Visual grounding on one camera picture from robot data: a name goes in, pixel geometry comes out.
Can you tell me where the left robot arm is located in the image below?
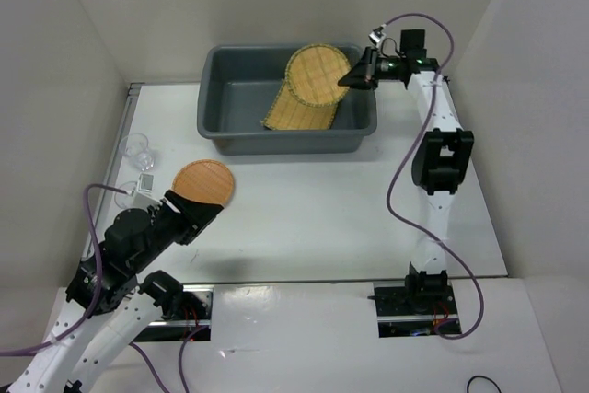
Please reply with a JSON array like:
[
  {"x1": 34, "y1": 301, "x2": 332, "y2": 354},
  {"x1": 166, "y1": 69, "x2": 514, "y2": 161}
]
[{"x1": 14, "y1": 85, "x2": 387, "y2": 392}]

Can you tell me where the grey plastic bin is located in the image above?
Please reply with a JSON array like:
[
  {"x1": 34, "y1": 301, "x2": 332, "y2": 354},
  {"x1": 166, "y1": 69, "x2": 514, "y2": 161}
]
[{"x1": 197, "y1": 42, "x2": 377, "y2": 156}]

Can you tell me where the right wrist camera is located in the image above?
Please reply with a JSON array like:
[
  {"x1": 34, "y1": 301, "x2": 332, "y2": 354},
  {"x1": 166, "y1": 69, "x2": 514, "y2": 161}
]
[{"x1": 368, "y1": 25, "x2": 387, "y2": 49}]

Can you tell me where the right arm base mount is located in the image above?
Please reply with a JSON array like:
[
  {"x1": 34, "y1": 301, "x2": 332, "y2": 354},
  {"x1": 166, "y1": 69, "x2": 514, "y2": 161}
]
[{"x1": 368, "y1": 281, "x2": 462, "y2": 338}]

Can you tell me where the rectangular bamboo mat tray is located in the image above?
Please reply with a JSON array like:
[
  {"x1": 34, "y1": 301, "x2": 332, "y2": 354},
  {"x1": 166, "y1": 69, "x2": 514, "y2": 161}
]
[{"x1": 261, "y1": 81, "x2": 338, "y2": 131}]

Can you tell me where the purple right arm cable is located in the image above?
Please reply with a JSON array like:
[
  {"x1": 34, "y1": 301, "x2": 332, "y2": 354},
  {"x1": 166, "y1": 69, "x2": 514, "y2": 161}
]
[{"x1": 383, "y1": 12, "x2": 486, "y2": 342}]

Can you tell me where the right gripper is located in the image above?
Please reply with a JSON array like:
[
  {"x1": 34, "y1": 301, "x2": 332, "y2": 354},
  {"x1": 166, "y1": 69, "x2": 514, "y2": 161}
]
[{"x1": 337, "y1": 45, "x2": 404, "y2": 90}]

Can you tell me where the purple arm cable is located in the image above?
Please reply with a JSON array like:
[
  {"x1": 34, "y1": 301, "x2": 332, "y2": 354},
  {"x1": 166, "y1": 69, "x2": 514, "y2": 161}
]
[
  {"x1": 383, "y1": 12, "x2": 486, "y2": 342},
  {"x1": 0, "y1": 183, "x2": 208, "y2": 393}
]

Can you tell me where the round green-rimmed bamboo tray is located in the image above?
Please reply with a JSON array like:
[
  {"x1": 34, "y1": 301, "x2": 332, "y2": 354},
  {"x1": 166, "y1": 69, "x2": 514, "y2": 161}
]
[{"x1": 285, "y1": 44, "x2": 352, "y2": 108}]

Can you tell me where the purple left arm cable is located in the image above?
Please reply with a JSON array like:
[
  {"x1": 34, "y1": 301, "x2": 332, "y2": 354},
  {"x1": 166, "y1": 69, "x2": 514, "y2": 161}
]
[{"x1": 0, "y1": 183, "x2": 208, "y2": 393}]

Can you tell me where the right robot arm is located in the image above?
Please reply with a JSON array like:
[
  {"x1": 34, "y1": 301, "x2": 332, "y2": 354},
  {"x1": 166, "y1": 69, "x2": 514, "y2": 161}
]
[{"x1": 339, "y1": 28, "x2": 474, "y2": 316}]

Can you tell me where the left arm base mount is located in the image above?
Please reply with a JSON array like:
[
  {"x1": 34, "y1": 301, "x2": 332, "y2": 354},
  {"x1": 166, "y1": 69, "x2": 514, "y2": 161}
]
[{"x1": 133, "y1": 284, "x2": 214, "y2": 343}]

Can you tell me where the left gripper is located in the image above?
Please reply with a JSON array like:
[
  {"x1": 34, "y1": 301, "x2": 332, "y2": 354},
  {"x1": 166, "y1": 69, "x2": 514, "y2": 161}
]
[{"x1": 133, "y1": 188, "x2": 225, "y2": 272}]

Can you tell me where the black cable loop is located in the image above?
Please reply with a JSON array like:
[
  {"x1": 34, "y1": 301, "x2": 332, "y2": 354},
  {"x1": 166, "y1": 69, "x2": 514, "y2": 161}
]
[{"x1": 466, "y1": 375, "x2": 502, "y2": 393}]

